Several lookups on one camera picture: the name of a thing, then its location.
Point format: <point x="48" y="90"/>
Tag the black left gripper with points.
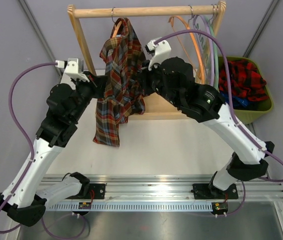
<point x="97" y="83"/>

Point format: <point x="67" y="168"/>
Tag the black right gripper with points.
<point x="146" y="76"/>

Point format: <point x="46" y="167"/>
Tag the brown multicolour plaid shirt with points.
<point x="123" y="56"/>

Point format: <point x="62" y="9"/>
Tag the orange hanger of red shirt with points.
<point x="192" y="50"/>

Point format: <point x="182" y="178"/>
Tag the orange hanger of plaid shirt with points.
<point x="117" y="26"/>

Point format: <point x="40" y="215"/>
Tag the red black checked shirt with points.
<point x="246" y="82"/>

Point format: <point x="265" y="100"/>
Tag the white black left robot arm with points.
<point x="23" y="202"/>

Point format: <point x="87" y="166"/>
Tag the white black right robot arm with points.
<point x="174" y="81"/>

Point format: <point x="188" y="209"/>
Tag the mint green plastic hanger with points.
<point x="215" y="52"/>

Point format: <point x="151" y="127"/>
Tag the blue checked shirt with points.
<point x="238" y="102"/>

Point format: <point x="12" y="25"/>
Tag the wooden clothes rack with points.
<point x="156" y="107"/>

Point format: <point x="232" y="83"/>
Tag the green plastic bin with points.
<point x="256" y="109"/>

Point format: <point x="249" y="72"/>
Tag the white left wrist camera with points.
<point x="73" y="68"/>

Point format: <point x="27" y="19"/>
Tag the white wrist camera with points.
<point x="159" y="52"/>
<point x="73" y="68"/>

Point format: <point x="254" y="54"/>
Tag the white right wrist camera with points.
<point x="159" y="52"/>

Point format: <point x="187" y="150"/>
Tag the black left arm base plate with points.
<point x="97" y="190"/>

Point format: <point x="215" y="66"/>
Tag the aluminium mounting rail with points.
<point x="171" y="193"/>

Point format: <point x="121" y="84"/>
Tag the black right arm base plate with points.
<point x="203" y="191"/>

